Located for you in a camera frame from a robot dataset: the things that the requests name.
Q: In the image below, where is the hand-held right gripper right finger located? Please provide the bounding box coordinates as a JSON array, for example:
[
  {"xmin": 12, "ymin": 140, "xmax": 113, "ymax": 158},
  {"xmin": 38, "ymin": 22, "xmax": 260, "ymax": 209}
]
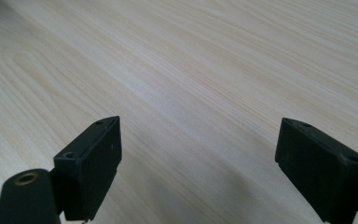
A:
[{"xmin": 274, "ymin": 117, "xmax": 358, "ymax": 224}]

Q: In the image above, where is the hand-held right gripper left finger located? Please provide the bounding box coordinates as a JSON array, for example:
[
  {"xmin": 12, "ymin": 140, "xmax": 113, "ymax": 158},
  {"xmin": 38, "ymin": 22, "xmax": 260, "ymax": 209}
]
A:
[{"xmin": 49, "ymin": 115, "xmax": 123, "ymax": 222}]

